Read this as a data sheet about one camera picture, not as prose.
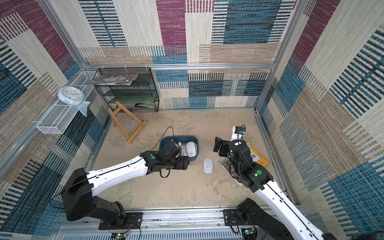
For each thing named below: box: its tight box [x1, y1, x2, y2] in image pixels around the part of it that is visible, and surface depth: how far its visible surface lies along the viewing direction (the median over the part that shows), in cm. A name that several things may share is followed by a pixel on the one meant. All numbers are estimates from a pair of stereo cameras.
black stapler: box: [134, 103, 149, 108], surface depth 113 cm
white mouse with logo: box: [203, 157, 214, 175], surface depth 91 cm
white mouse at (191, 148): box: [186, 141, 198, 158], surface depth 95 cm
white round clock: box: [57, 86, 85, 106], surface depth 76 cm
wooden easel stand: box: [107, 101, 147, 144], surface depth 101 cm
